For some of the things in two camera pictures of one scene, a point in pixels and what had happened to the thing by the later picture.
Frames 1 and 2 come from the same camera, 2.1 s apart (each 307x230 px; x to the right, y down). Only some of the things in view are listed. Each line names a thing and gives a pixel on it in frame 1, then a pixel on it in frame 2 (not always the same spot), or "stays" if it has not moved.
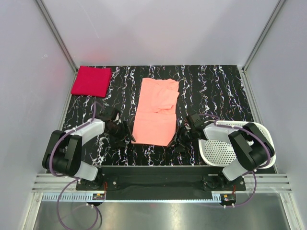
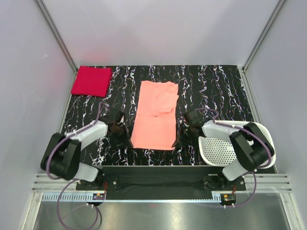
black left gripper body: x=118 y=131 stays
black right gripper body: x=187 y=136 stays
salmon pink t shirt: x=155 y=123 stays
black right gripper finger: x=175 y=140 to x=177 y=137
